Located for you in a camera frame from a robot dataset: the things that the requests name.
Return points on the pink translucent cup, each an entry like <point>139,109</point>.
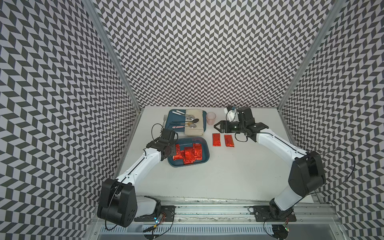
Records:
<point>211,117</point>

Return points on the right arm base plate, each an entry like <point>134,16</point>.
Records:
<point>274,214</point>

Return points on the patterned handle fork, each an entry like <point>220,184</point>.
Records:
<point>164,121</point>

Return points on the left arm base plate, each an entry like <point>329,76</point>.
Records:
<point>167,211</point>

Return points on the aluminium front rail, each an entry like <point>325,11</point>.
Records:
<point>222,211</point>

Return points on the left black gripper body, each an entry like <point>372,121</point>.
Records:
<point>172,151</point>

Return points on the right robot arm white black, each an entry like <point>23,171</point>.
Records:
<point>307,173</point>

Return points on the teal cutlery tray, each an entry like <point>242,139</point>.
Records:
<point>197,113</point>

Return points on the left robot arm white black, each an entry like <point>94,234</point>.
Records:
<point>118,201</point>

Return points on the black handled spoon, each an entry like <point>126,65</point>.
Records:
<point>183,122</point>

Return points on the pink handled spoon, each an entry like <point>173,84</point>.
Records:
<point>188,125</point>

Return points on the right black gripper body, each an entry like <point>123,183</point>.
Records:
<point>232,127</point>

